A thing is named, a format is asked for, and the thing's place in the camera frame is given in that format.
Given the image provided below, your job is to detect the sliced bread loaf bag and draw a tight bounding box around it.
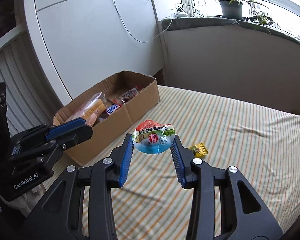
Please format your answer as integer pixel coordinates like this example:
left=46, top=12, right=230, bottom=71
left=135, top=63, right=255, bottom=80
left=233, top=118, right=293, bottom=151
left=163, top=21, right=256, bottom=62
left=67, top=92, right=106, bottom=127

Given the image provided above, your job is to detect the white cabinet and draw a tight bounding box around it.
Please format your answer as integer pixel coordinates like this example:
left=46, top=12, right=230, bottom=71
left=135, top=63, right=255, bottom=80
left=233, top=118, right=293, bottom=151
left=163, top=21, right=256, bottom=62
left=24, top=0, right=164, bottom=105

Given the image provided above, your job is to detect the potted spider plant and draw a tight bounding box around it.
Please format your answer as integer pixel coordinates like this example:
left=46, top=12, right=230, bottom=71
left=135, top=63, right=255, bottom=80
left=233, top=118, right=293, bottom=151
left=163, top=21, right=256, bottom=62
left=215, top=0, right=268, bottom=20

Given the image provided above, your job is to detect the white cable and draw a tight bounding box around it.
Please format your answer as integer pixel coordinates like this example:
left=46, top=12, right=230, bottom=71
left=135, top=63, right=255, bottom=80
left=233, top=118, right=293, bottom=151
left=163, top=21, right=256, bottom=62
left=111, top=0, right=176, bottom=43

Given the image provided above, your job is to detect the jelly cup colourful lid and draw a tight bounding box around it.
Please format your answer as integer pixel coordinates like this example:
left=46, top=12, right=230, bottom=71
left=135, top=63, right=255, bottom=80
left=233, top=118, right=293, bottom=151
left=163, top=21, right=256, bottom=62
left=132, top=120, right=175, bottom=154

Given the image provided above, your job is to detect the red clear snack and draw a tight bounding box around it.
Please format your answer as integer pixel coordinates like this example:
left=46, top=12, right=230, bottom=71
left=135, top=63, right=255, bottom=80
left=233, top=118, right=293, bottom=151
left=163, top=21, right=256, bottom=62
left=111, top=85, right=143, bottom=105

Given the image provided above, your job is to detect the small Snickers bar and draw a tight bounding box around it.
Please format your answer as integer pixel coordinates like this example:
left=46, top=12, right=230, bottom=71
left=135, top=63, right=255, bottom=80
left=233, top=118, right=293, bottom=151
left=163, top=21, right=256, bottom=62
left=106, top=104, right=121, bottom=115

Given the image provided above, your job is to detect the small trailing plant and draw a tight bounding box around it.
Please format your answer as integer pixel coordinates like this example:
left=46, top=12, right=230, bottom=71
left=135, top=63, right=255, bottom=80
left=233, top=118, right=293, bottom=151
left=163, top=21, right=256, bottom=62
left=249, top=11, right=274, bottom=34

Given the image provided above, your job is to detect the brown cardboard box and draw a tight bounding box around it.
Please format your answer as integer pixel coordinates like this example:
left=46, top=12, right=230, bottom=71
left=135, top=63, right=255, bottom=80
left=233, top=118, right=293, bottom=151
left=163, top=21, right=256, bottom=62
left=53, top=70, right=160, bottom=166

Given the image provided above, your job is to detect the small yellow candy packet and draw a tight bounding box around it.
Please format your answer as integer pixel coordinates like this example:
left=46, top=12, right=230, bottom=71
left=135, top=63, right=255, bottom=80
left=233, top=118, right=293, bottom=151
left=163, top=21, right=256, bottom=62
left=190, top=142, right=209, bottom=158

